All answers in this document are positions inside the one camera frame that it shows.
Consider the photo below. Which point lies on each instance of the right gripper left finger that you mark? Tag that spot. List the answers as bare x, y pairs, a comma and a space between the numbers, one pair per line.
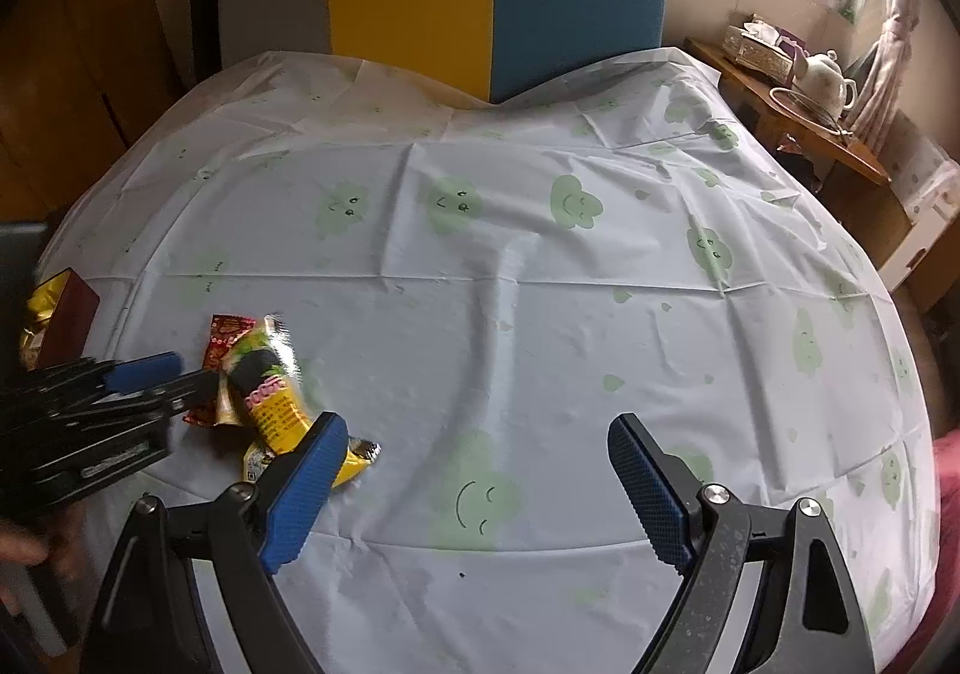
148, 617

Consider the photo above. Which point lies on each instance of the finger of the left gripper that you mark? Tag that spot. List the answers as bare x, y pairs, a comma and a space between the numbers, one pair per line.
88, 378
171, 398

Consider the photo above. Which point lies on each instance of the person's left hand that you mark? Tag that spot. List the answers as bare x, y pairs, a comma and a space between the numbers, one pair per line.
55, 540

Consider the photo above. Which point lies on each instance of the tissue box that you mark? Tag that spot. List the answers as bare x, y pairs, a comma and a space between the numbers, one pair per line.
762, 48

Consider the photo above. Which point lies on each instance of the white green-patterned tablecloth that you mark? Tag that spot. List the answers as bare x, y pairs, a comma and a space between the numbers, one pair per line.
482, 290

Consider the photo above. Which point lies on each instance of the floral curtain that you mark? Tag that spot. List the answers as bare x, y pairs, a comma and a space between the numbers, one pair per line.
885, 65

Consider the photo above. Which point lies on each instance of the gold and maroon tin box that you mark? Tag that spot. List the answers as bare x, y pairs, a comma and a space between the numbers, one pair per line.
59, 315

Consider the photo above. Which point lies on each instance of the yellow black snack packet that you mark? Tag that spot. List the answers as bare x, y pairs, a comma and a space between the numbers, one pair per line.
260, 382

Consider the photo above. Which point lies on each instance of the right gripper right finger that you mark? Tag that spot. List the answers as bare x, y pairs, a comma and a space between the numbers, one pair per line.
805, 617

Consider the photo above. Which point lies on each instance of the wooden side table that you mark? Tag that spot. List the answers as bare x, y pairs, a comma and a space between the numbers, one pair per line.
920, 256

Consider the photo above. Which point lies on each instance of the white teapot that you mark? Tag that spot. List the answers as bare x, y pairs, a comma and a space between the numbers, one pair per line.
820, 78

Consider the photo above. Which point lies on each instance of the small red candy packet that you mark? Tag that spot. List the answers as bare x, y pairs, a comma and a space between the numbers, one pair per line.
225, 331

